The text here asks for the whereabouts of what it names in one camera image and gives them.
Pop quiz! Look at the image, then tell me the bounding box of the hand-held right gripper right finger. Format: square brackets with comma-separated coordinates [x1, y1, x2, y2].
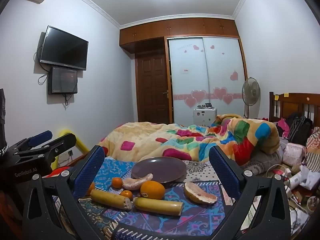
[200, 145, 300, 240]

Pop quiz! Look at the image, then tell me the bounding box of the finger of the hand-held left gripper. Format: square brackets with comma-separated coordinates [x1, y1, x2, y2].
[7, 130, 53, 155]
[17, 133, 77, 167]

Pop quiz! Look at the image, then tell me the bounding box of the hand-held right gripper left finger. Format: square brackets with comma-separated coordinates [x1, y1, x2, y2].
[21, 145, 120, 240]

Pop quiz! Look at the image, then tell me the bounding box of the pomelo wedge with rind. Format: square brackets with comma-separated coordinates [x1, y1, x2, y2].
[184, 182, 218, 205]

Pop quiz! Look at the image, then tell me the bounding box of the cut yellow banana piece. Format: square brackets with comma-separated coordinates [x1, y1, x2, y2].
[90, 189, 132, 210]
[133, 197, 184, 216]

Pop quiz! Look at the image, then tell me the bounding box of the peeled pomelo segment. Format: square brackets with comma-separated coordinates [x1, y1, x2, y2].
[122, 173, 153, 190]

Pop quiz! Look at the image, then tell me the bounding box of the large orange with sticker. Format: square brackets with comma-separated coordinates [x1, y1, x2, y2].
[140, 180, 166, 200]

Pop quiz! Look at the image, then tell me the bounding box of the yellow foam tube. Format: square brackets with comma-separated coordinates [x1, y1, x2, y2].
[51, 129, 90, 170]

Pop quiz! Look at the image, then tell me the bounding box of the red cloth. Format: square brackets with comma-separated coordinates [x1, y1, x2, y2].
[42, 166, 73, 178]

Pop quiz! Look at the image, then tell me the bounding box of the grey pillow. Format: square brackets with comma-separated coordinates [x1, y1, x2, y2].
[246, 150, 284, 176]

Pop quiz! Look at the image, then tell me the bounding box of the small white appliance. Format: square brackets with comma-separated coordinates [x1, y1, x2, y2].
[193, 104, 217, 127]

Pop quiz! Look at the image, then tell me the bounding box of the white bottle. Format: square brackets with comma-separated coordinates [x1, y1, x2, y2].
[285, 172, 303, 188]

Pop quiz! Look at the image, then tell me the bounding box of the colourful patchwork blanket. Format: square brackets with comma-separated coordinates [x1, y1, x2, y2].
[99, 115, 280, 168]

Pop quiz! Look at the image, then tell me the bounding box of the pink patterned bag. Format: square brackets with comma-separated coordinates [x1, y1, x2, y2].
[284, 142, 307, 167]

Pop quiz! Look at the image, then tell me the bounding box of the pink cloth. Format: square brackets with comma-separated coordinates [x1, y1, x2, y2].
[277, 118, 290, 137]

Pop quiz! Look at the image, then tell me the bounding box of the blue patterned bedsheet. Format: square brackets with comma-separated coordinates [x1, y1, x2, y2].
[50, 155, 250, 240]

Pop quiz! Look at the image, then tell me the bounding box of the white plastic bag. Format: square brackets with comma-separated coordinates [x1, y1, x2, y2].
[299, 165, 320, 188]

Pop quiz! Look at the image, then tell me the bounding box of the black bag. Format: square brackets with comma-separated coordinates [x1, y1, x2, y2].
[287, 116, 313, 147]

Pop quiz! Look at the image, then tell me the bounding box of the standing electric fan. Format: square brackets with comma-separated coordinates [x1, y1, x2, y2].
[241, 77, 261, 119]

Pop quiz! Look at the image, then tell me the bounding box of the striped cloth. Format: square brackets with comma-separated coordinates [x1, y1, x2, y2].
[304, 127, 320, 173]

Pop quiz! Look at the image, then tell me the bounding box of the heart-decorated sliding wardrobe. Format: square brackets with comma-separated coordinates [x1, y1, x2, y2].
[166, 37, 248, 126]

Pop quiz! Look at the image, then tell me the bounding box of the wooden bed headboard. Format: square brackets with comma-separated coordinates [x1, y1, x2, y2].
[269, 92, 320, 130]

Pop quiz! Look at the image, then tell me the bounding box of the brown wooden door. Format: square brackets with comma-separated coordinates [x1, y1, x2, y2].
[135, 52, 173, 124]

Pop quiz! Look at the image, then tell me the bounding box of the wooden overhead cabinet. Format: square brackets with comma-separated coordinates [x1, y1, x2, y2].
[119, 17, 240, 53]

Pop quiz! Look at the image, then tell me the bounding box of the wooden bed side rail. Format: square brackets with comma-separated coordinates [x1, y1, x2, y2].
[66, 152, 88, 167]

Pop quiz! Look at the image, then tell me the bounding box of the black television cable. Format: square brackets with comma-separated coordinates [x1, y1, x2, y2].
[34, 46, 50, 85]

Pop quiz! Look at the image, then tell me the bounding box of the small black wall monitor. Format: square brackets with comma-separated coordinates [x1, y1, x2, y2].
[48, 66, 78, 95]

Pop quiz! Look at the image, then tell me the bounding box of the black wall television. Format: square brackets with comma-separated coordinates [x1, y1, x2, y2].
[40, 25, 89, 71]

